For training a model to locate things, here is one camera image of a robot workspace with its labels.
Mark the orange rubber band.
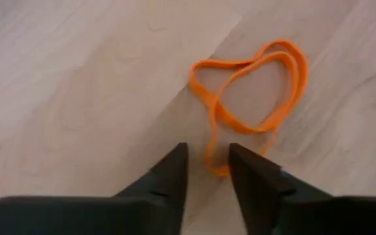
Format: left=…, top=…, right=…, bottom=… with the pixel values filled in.
left=205, top=50, right=298, bottom=180
left=187, top=38, right=309, bottom=135

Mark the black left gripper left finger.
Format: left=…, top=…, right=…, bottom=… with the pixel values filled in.
left=0, top=142, right=189, bottom=235

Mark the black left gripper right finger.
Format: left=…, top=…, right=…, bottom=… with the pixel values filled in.
left=228, top=142, right=376, bottom=235

